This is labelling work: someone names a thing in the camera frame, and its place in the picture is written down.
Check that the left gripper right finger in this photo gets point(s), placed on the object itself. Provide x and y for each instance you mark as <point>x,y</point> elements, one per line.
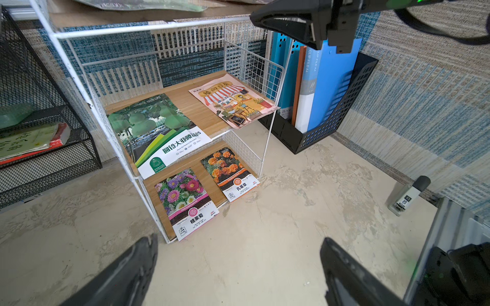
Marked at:
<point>348,282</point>

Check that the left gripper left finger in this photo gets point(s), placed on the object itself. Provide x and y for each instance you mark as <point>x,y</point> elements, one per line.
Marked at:
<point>125,281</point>

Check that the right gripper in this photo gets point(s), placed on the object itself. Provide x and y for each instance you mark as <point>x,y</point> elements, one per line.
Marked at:
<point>314,22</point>

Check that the pink seed bag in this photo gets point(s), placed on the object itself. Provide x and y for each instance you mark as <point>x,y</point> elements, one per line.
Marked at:
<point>233,102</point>

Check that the green seed bag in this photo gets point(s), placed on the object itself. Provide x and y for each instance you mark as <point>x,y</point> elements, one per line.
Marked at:
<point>139,5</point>
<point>155,133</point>

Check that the purple flower seed packet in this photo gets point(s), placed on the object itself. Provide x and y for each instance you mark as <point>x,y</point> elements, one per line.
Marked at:
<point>186,202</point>

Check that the orange flower seed packet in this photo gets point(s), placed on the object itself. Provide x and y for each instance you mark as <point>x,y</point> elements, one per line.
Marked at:
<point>231,176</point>

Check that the teal folder back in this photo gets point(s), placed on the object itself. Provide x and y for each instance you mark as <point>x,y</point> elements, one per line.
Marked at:
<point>279,43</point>

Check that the teal folder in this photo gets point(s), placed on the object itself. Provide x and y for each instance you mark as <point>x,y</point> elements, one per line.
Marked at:
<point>279,43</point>
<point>292,59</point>

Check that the blue folder front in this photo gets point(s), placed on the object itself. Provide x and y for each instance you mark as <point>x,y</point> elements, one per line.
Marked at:
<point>325,79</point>

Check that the teal folder middle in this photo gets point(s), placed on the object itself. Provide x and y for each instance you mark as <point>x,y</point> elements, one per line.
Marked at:
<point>292,59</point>

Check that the black file holder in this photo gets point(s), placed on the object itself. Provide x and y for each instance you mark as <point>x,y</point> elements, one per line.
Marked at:
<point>296,141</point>

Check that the red green book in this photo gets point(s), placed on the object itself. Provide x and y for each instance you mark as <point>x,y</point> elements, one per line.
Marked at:
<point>27,142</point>

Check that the green book in tray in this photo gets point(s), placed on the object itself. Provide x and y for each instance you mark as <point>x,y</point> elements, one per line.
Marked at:
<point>11,115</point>

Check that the white wire shelf rack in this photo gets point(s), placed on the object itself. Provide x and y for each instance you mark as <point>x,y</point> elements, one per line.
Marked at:
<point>174,92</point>

